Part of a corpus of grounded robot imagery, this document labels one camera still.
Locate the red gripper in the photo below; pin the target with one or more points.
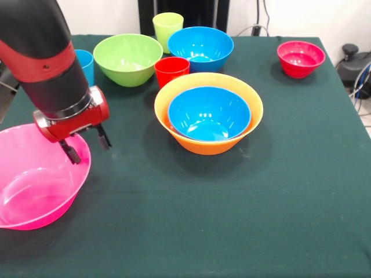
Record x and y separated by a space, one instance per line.
75 121

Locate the orange bowl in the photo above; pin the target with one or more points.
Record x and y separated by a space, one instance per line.
208 146

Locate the blue bowl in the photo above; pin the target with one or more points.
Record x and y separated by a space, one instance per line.
203 43
208 118

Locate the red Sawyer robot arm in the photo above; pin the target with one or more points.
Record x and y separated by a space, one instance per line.
43 58

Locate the large pink bowl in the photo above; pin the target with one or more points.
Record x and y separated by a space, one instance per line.
34 188

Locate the blue cup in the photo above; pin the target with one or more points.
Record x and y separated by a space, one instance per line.
87 66

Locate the green bowl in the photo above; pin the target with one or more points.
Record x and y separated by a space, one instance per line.
127 63

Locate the dark green tablecloth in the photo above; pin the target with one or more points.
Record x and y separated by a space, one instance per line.
174 202

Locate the red cup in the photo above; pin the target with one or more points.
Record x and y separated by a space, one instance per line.
168 71

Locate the green cup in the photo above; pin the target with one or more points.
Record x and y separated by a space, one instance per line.
166 27

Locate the small pink-red bowl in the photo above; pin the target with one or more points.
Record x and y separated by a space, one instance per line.
301 62

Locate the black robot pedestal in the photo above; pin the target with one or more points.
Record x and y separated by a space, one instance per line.
200 13

